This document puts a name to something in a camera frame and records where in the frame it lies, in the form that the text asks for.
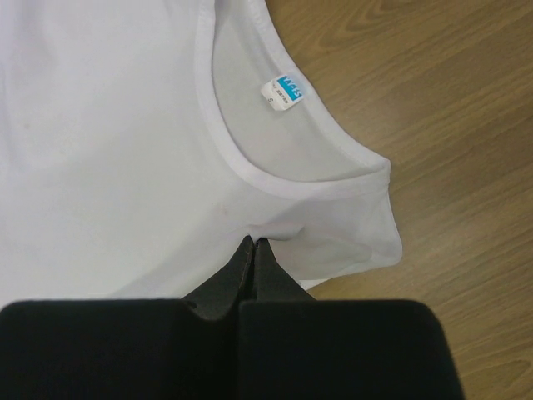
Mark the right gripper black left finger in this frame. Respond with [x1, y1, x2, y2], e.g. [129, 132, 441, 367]
[1, 237, 254, 399]

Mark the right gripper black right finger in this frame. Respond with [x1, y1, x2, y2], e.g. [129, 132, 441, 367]
[239, 239, 465, 399]

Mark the white t shirt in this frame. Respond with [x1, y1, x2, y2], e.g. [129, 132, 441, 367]
[1, 1, 402, 305]

